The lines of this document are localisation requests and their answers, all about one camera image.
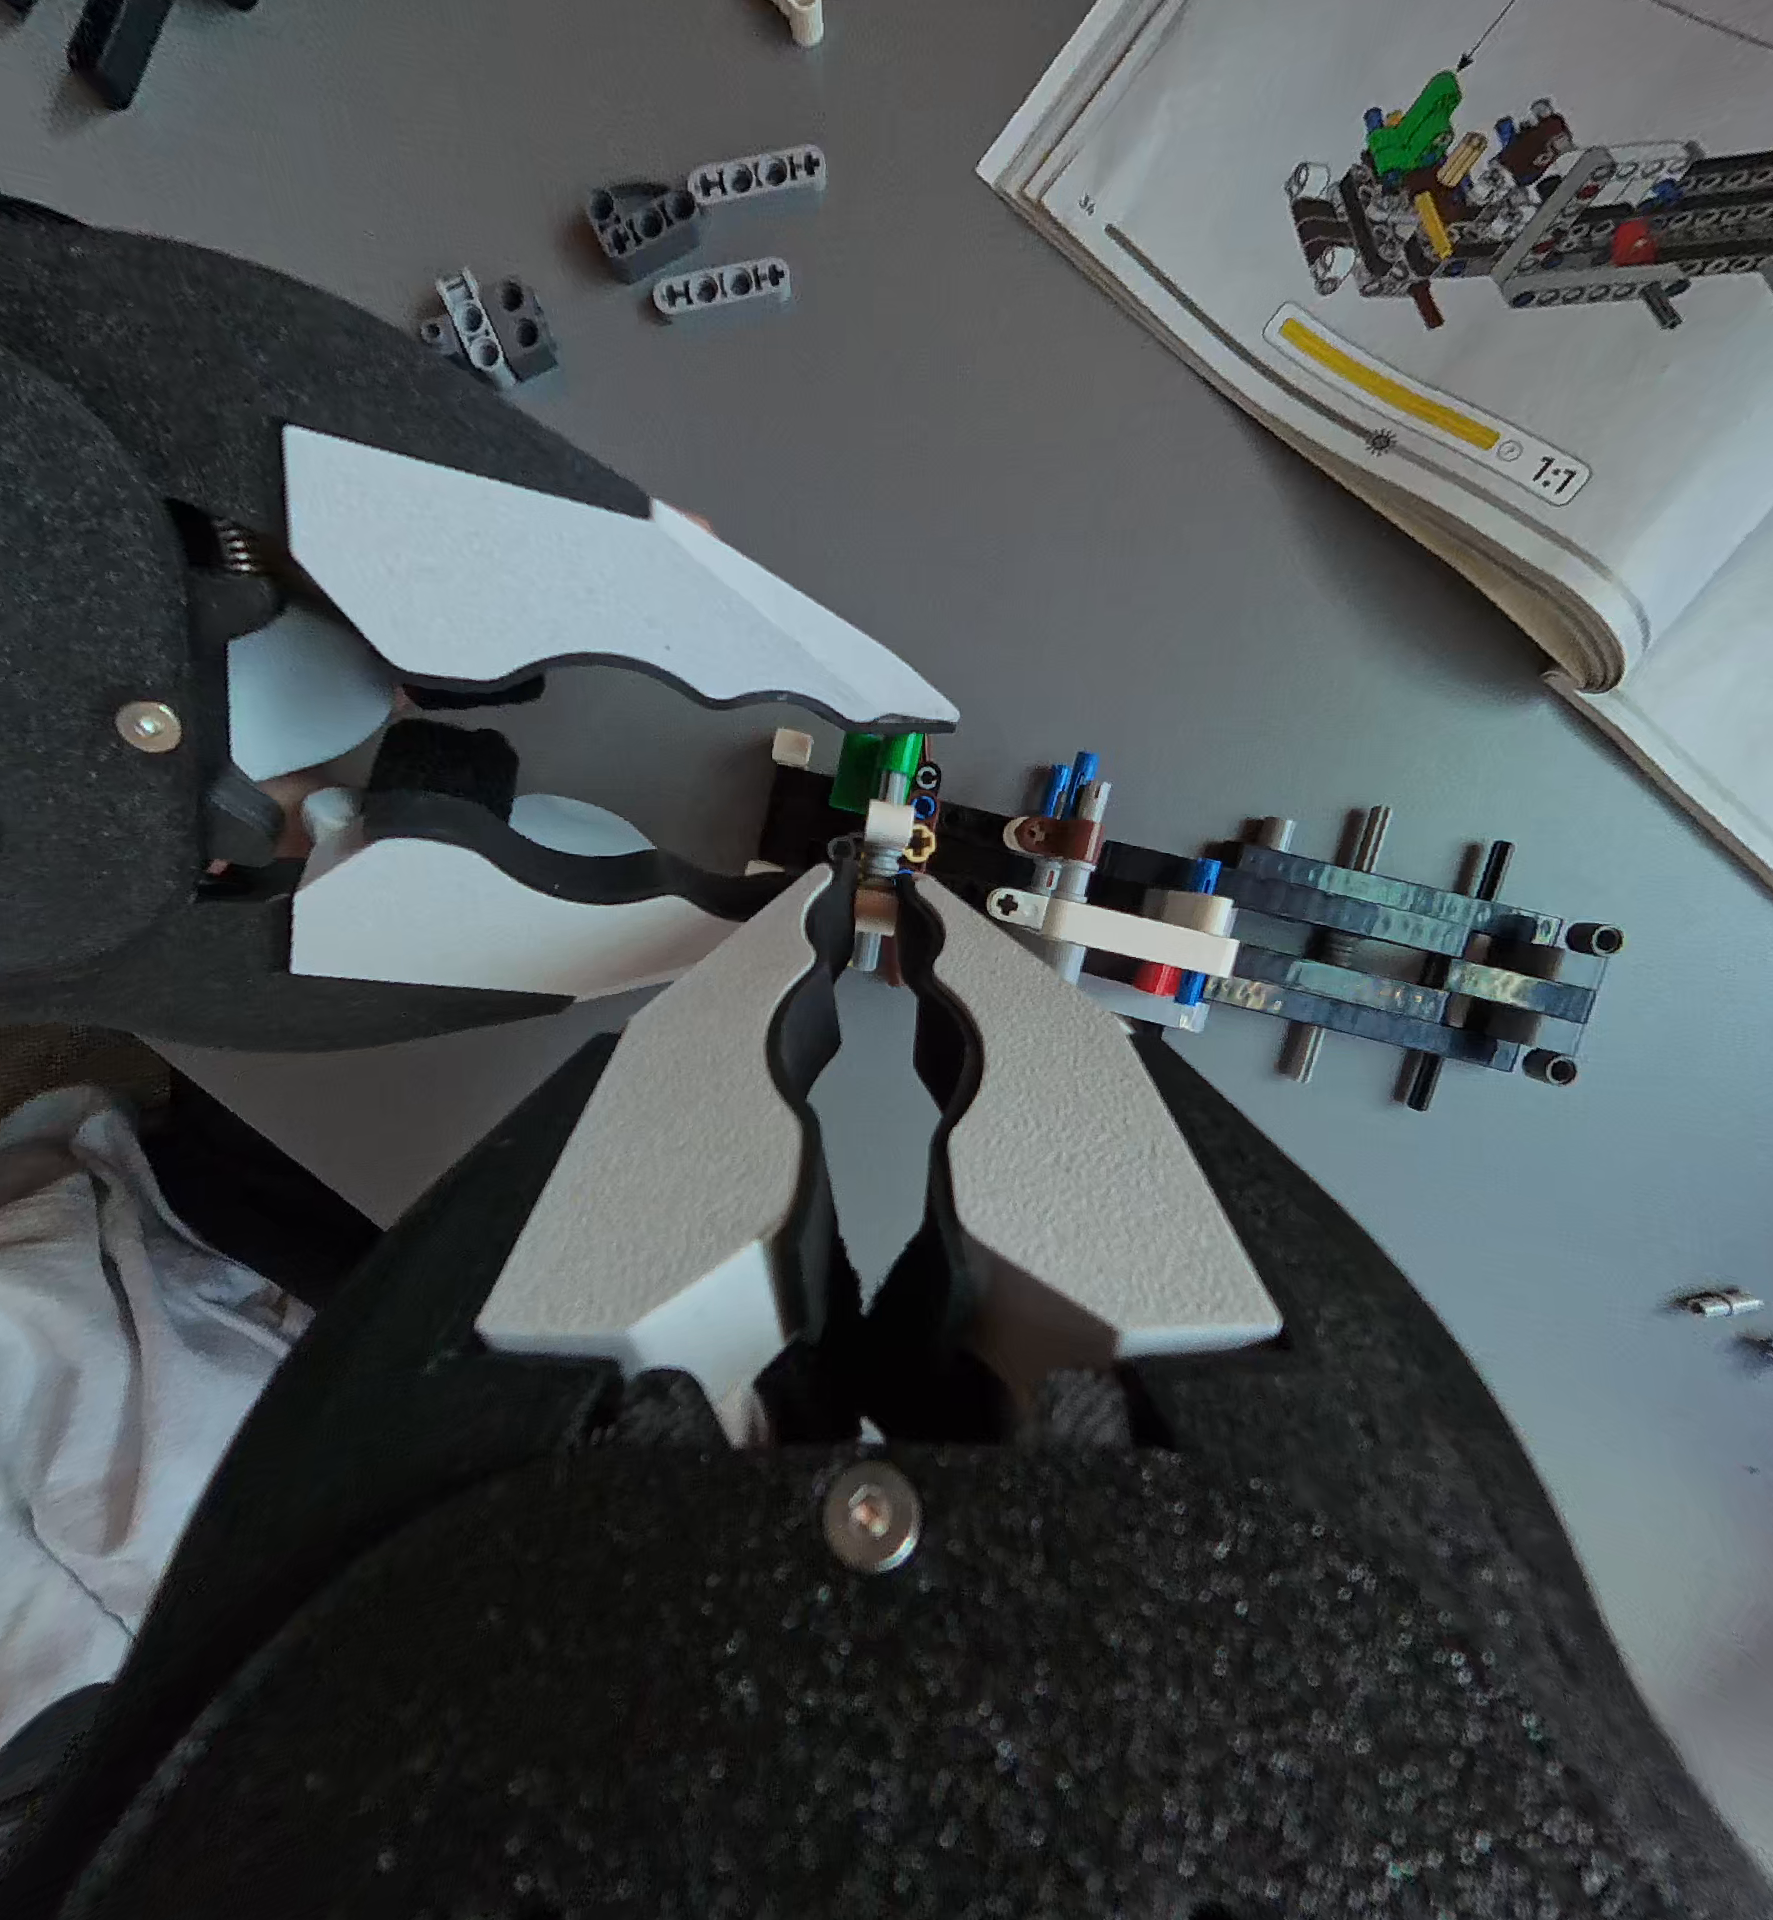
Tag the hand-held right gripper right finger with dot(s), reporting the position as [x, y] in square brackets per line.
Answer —
[1109, 1197]

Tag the small grey lego pin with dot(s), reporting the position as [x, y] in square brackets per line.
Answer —
[1718, 1306]

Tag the small white lego piece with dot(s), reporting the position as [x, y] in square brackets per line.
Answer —
[787, 14]

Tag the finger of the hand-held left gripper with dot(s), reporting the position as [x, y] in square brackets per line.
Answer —
[527, 566]
[495, 937]

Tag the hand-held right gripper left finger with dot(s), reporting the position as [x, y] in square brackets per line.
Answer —
[657, 1197]

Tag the open instruction booklet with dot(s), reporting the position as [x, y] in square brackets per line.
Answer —
[1424, 302]

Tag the dark grey lego block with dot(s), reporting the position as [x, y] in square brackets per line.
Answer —
[495, 336]
[641, 231]

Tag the lego truck chassis assembly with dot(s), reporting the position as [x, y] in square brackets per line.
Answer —
[1351, 934]

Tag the black angled lego beam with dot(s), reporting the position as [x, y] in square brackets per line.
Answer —
[119, 57]

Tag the person's white shirt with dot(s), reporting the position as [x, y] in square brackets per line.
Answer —
[77, 1349]

